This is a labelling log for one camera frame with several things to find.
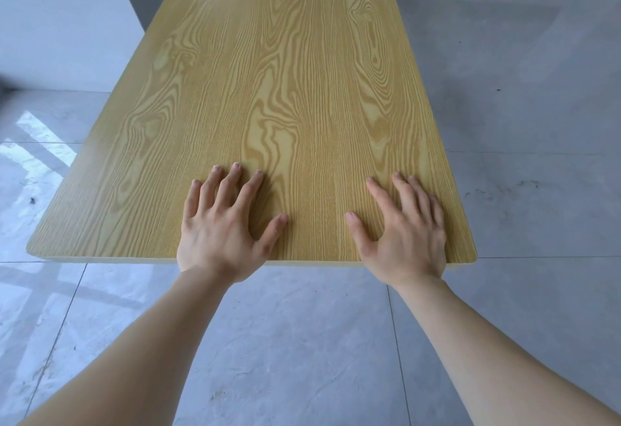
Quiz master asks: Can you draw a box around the person's right forearm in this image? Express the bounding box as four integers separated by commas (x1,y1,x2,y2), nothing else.
390,275,621,426

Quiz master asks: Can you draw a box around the person's right hand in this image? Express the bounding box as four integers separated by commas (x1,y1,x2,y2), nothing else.
344,172,447,292

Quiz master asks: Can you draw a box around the person's left forearm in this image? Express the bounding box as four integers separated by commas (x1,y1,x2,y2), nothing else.
17,266,234,426

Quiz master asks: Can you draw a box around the person's left hand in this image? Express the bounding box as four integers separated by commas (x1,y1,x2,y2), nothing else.
177,162,289,287

